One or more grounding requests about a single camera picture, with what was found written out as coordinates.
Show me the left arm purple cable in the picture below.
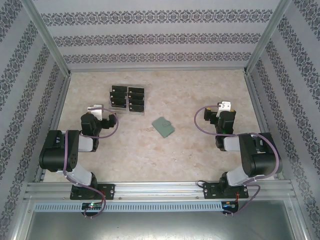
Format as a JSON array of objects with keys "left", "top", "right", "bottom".
[{"left": 62, "top": 106, "right": 120, "bottom": 219}]

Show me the aluminium frame post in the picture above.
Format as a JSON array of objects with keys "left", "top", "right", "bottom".
[
  {"left": 243, "top": 0, "right": 293, "bottom": 75},
  {"left": 21, "top": 0, "right": 72, "bottom": 77}
]

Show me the white slotted cable duct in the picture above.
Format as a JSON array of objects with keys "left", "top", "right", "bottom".
[{"left": 33, "top": 201, "right": 223, "bottom": 212}]

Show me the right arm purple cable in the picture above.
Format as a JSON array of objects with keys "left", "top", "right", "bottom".
[{"left": 194, "top": 104, "right": 281, "bottom": 218}]

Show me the aluminium side rail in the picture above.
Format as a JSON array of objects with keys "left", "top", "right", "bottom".
[
  {"left": 33, "top": 73, "right": 73, "bottom": 183},
  {"left": 243, "top": 72, "right": 286, "bottom": 181}
]

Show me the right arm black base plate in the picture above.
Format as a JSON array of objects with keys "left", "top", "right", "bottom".
[{"left": 202, "top": 182, "right": 250, "bottom": 200}]

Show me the green card holder wallet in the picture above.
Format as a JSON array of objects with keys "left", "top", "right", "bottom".
[{"left": 151, "top": 116, "right": 176, "bottom": 139}]

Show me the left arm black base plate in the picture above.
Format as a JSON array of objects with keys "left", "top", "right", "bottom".
[{"left": 69, "top": 183, "right": 116, "bottom": 201}]

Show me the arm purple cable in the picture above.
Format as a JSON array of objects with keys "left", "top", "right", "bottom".
[
  {"left": 62, "top": 106, "right": 120, "bottom": 219},
  {"left": 194, "top": 104, "right": 281, "bottom": 218}
]

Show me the clear acrylic card stand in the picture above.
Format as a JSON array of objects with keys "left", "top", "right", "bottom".
[{"left": 108, "top": 84, "right": 146, "bottom": 117}]

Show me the aluminium mounting rail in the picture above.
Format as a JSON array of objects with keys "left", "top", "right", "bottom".
[{"left": 24, "top": 181, "right": 294, "bottom": 201}]

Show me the grey metal sheet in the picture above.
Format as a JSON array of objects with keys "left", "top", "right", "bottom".
[{"left": 14, "top": 199, "right": 310, "bottom": 240}]

